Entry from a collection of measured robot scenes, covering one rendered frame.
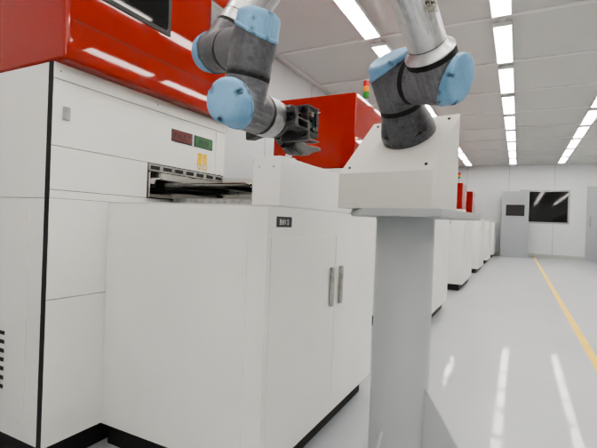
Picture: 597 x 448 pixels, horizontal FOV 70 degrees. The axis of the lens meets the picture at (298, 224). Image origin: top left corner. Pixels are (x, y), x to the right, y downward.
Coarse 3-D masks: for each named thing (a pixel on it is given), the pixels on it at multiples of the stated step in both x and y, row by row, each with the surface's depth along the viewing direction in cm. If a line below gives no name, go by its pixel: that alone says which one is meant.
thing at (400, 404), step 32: (384, 224) 116; (416, 224) 112; (384, 256) 116; (416, 256) 112; (384, 288) 115; (416, 288) 112; (384, 320) 115; (416, 320) 112; (384, 352) 115; (416, 352) 113; (384, 384) 114; (416, 384) 113; (384, 416) 114; (416, 416) 113
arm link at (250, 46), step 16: (240, 16) 68; (256, 16) 67; (272, 16) 68; (224, 32) 72; (240, 32) 67; (256, 32) 67; (272, 32) 68; (224, 48) 71; (240, 48) 68; (256, 48) 67; (272, 48) 69; (224, 64) 74; (240, 64) 68; (256, 64) 68; (272, 64) 70
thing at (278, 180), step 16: (256, 160) 122; (272, 160) 119; (288, 160) 122; (256, 176) 122; (272, 176) 119; (288, 176) 122; (304, 176) 131; (320, 176) 141; (336, 176) 154; (256, 192) 122; (272, 192) 119; (288, 192) 122; (304, 192) 131; (320, 192) 142; (336, 192) 154; (320, 208) 142; (336, 208) 155
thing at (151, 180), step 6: (150, 174) 156; (156, 174) 158; (162, 174) 161; (168, 174) 164; (150, 180) 156; (168, 180) 164; (174, 180) 167; (180, 180) 170; (186, 180) 172; (192, 180) 176; (198, 180) 179; (204, 180) 182; (150, 186) 156; (150, 192) 156; (156, 192) 159; (162, 192) 161; (168, 192) 164; (168, 198) 164; (210, 198) 186; (216, 198) 190; (222, 198) 194
